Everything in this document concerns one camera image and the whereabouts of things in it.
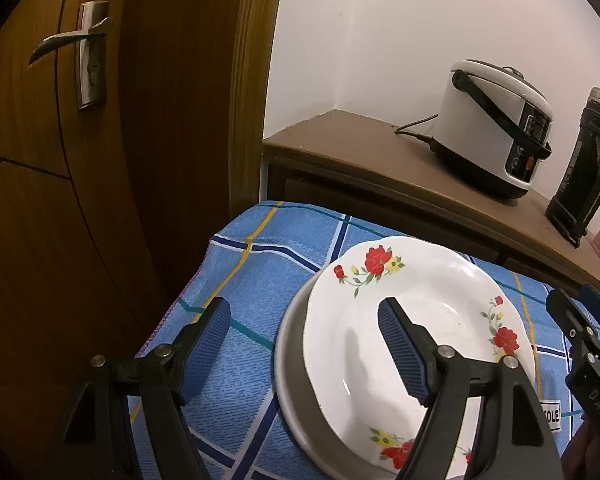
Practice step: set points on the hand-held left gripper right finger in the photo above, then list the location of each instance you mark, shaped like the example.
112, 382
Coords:
400, 350

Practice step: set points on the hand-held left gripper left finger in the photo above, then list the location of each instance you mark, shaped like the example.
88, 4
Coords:
205, 355

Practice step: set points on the white plate with red flowers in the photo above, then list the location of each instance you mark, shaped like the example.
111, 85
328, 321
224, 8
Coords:
430, 280

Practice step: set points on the grey round plate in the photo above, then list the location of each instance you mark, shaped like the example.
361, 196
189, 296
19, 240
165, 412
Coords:
292, 360

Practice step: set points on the blue checked tablecloth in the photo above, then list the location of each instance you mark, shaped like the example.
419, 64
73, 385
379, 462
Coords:
260, 280

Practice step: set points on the black thermos flask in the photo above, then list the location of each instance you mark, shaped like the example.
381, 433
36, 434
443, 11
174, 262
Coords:
580, 185

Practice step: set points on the brown wooden cabinet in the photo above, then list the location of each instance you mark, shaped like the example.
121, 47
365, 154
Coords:
380, 160

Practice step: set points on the brown wooden door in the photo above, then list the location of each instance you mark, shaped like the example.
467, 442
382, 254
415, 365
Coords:
30, 260

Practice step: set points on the white and black rice cooker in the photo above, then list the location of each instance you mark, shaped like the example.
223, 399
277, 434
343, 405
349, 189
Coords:
480, 125

